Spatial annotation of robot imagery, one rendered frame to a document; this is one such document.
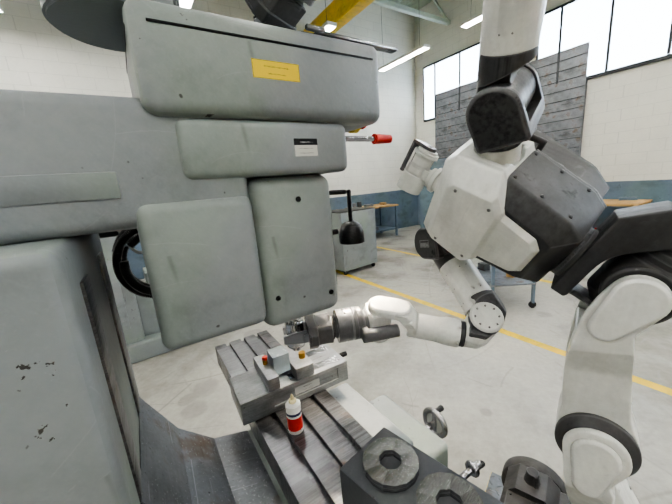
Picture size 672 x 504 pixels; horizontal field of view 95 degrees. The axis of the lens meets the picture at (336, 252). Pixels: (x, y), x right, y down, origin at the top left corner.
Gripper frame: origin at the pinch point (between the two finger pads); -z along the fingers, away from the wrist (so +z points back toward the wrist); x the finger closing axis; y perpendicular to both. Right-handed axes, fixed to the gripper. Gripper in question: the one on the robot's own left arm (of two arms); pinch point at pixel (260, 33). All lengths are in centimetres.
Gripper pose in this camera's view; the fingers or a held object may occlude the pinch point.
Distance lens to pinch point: 81.0
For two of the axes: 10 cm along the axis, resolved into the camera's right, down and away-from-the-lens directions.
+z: 7.1, -4.7, -5.2
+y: -5.2, -8.5, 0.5
